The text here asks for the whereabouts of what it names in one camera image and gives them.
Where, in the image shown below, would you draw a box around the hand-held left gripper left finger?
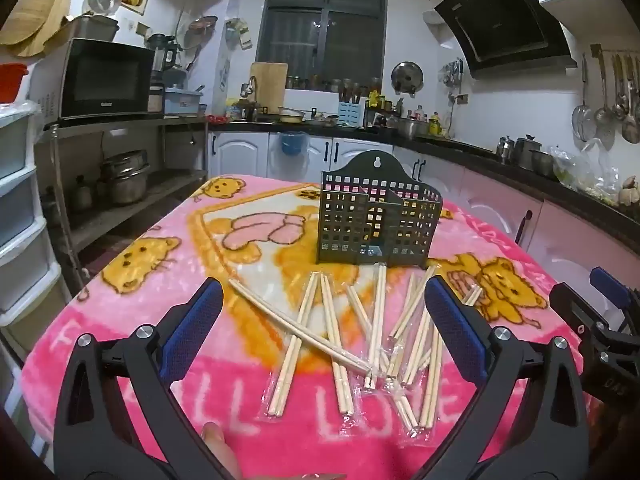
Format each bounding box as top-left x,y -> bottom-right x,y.
52,277 -> 225,480

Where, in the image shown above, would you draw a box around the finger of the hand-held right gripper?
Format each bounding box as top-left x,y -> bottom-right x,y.
589,267 -> 640,313
549,282 -> 609,356

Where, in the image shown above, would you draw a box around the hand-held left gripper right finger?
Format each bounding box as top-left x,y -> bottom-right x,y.
424,276 -> 587,480

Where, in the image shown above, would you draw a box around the pile of chopsticks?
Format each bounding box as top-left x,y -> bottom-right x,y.
229,264 -> 485,433

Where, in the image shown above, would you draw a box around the green plastic utensil holder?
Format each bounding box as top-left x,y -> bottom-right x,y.
316,151 -> 445,267

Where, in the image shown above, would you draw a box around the person's left hand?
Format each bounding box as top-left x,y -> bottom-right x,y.
200,421 -> 347,480

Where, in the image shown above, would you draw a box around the pink kitchen cabinets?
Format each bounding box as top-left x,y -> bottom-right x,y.
440,160 -> 640,311

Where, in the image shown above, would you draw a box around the pink printed blanket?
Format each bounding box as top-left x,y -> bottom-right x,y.
20,174 -> 601,480

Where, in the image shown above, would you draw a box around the stainless steel pot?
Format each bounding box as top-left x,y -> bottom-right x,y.
530,150 -> 558,178

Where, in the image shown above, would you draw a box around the metal shelf rack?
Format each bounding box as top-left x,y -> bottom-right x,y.
35,112 -> 211,281

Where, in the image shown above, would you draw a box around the tall metal kettle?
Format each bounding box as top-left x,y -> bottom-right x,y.
515,135 -> 543,171

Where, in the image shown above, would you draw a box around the hanging metal ladle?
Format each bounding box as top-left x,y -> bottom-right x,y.
617,54 -> 640,144

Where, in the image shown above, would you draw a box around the stacked stainless steel pots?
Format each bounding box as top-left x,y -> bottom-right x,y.
100,150 -> 151,206

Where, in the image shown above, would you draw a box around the hanging metal strainer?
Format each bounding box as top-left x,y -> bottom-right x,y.
571,55 -> 598,142

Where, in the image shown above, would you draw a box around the white kitchen cabinets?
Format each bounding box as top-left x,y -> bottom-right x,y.
207,130 -> 463,196

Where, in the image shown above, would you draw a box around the black countertop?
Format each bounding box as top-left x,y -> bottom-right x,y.
207,117 -> 640,241

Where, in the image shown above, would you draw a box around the large steel cooking pot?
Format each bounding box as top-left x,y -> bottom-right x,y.
397,117 -> 431,141

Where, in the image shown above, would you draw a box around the blue plastic bowl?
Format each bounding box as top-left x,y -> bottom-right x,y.
280,132 -> 307,156

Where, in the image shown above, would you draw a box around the white plastic drawer unit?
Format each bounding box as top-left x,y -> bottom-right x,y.
0,102 -> 68,341

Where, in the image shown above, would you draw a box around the blue dish bin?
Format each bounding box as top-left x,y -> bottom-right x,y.
164,87 -> 206,116

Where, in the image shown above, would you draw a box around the blue cutlery holder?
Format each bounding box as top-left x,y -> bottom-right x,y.
337,101 -> 362,126

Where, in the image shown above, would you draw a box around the round metal lid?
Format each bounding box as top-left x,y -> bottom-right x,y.
391,61 -> 425,96

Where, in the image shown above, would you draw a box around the wooden cutting board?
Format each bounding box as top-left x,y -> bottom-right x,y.
249,62 -> 289,106

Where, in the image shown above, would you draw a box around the black microwave oven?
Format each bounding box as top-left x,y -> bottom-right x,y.
60,37 -> 156,118

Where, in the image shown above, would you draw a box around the row of jars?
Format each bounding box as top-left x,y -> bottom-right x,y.
287,76 -> 383,93

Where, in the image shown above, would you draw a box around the blender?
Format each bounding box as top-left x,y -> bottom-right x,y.
145,34 -> 179,83

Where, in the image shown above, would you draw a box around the black range hood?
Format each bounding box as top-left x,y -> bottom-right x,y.
434,0 -> 578,78

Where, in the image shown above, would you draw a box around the red plastic basin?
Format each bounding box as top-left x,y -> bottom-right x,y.
0,62 -> 29,103

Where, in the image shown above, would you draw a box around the metal pot with lid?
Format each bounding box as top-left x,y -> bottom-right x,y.
65,15 -> 121,43

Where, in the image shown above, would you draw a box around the round wooden board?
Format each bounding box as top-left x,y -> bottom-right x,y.
0,0 -> 72,47
10,35 -> 57,59

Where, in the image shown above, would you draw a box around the dark window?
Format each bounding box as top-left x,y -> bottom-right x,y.
255,0 -> 388,93

